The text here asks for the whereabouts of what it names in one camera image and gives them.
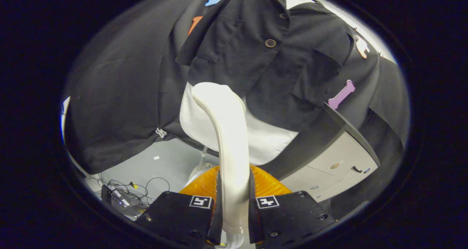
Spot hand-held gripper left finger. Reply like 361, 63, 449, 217
136, 165, 223, 246

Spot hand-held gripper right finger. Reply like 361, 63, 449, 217
249, 165, 337, 246

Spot white garment steamer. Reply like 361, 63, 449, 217
191, 82, 253, 249

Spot black suit jacket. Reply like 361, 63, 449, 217
175, 0, 357, 132

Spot black electronics box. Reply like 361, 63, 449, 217
101, 185, 147, 220

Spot grey cabinet with dark top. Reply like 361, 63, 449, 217
261, 103, 381, 202

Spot black backdrop cloth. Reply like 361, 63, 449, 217
60, 0, 410, 220

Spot black floor cables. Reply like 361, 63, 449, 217
86, 176, 170, 205

